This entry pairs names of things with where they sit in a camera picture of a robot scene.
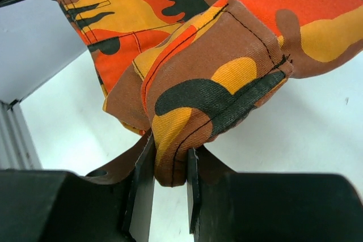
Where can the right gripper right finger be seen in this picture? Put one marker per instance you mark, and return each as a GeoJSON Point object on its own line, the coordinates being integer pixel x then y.
{"type": "Point", "coordinates": [224, 205]}

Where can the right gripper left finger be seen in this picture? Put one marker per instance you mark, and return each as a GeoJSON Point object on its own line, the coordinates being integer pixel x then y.
{"type": "Point", "coordinates": [111, 203]}

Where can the orange camouflage trousers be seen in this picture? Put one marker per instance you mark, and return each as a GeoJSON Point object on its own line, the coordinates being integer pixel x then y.
{"type": "Point", "coordinates": [190, 70]}

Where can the aluminium rail frame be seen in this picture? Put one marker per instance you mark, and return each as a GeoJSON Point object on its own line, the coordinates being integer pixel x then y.
{"type": "Point", "coordinates": [17, 148]}

